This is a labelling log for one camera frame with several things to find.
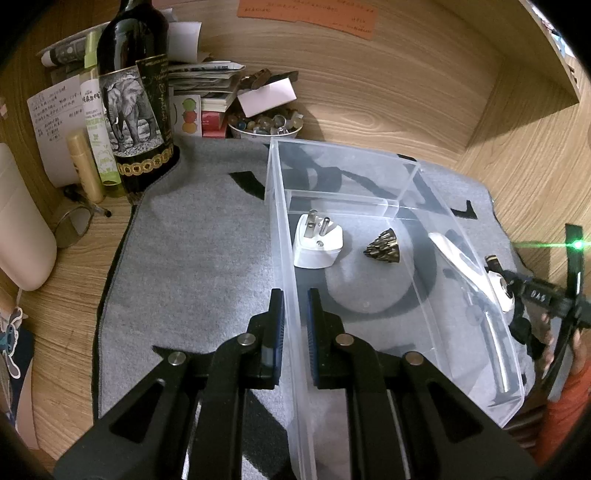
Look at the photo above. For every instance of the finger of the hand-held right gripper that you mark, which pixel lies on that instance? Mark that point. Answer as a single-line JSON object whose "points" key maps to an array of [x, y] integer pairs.
{"points": [[538, 291], [524, 330]]}

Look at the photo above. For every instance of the orange paper note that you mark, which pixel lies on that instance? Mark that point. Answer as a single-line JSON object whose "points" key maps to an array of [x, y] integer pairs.
{"points": [[307, 11]]}

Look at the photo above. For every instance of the white bowl of beads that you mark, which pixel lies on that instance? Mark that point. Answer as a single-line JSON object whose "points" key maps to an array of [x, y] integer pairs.
{"points": [[265, 125]]}

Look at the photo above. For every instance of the dark wine bottle elephant label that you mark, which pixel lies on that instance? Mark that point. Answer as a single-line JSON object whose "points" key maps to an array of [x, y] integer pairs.
{"points": [[134, 101]]}

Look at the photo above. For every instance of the white folded paper sheet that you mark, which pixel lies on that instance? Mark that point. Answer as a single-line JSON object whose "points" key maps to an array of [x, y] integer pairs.
{"points": [[184, 41]]}

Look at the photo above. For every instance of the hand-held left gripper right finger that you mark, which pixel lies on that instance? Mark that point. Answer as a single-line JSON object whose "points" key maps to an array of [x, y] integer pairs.
{"points": [[316, 332]]}

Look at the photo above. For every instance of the black pen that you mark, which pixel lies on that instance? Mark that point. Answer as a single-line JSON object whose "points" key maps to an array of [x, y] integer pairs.
{"points": [[87, 203]]}

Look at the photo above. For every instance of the fruit picture card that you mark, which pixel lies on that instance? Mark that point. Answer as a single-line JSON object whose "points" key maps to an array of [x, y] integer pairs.
{"points": [[188, 115]]}

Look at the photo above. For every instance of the person's right forearm orange sleeve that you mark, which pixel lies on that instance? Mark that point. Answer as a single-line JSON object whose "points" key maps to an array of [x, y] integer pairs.
{"points": [[569, 410]]}

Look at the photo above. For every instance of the beige tube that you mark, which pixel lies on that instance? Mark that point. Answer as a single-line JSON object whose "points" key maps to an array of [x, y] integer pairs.
{"points": [[85, 168]]}

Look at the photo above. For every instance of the white plug adapter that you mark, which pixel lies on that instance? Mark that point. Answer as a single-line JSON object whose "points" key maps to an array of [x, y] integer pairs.
{"points": [[317, 242]]}

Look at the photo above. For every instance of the bronze step drill bit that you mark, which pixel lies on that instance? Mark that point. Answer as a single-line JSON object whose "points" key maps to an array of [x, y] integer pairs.
{"points": [[384, 246]]}

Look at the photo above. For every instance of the person's right hand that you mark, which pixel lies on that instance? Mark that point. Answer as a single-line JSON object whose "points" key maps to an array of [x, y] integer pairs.
{"points": [[548, 334]]}

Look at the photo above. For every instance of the white card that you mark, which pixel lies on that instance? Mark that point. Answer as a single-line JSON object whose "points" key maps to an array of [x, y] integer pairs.
{"points": [[267, 98]]}

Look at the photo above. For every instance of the clear plastic storage box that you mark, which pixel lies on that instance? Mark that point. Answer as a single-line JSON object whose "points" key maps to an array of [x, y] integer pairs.
{"points": [[369, 258]]}

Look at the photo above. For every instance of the handwritten white note paper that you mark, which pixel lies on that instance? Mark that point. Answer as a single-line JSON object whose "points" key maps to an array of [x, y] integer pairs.
{"points": [[53, 124]]}

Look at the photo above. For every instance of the small white gold-capped object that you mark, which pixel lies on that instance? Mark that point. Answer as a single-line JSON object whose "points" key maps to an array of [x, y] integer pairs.
{"points": [[500, 288]]}

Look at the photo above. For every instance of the stack of books and papers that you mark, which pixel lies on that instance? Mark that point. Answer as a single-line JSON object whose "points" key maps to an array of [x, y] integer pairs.
{"points": [[203, 83]]}

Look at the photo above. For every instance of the grey mat with black pattern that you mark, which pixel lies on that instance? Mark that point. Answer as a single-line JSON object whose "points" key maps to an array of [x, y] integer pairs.
{"points": [[198, 277]]}

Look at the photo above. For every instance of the red box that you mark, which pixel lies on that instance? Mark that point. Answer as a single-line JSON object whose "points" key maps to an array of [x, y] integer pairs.
{"points": [[215, 122]]}

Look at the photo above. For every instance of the green white spray bottle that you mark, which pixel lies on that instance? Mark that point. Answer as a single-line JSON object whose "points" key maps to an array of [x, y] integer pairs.
{"points": [[99, 124]]}

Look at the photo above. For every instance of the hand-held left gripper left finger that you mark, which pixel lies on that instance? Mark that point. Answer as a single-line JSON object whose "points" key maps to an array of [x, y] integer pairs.
{"points": [[277, 325]]}

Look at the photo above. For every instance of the blue cartoon sticker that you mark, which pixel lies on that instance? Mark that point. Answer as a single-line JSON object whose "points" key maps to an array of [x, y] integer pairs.
{"points": [[9, 334]]}

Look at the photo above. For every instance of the cream plastic container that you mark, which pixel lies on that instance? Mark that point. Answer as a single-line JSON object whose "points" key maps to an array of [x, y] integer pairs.
{"points": [[21, 221]]}

